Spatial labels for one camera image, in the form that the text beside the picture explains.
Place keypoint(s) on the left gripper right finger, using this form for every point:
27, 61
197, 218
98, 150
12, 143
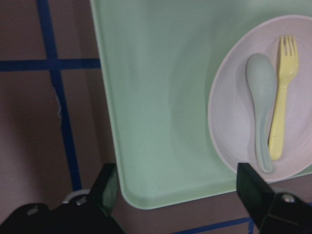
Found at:
255, 194

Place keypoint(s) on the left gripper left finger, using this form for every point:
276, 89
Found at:
105, 188

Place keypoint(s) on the white round plate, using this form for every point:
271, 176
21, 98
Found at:
231, 111

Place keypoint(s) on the light green spoon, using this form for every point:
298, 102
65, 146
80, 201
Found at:
262, 83

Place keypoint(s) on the yellow plastic fork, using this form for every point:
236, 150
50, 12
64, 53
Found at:
288, 67

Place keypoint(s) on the light green tray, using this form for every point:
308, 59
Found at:
159, 59

